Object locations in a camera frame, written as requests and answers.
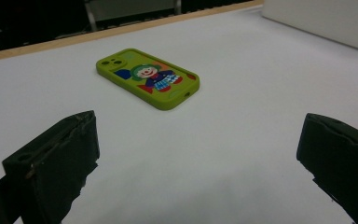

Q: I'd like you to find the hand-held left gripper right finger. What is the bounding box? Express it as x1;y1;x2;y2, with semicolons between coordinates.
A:
296;112;358;224

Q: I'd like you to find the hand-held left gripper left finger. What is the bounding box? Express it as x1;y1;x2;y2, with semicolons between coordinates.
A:
1;110;101;224

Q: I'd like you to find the green cartoon phone case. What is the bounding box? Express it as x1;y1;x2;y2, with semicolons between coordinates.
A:
95;48;200;111

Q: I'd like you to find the white plastic container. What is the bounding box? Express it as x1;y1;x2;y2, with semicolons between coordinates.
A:
260;0;358;56

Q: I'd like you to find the white table cover sheet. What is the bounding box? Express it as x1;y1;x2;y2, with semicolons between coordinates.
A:
0;6;358;224

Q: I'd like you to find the white metal stand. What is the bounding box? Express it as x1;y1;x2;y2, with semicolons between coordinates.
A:
83;0;183;33

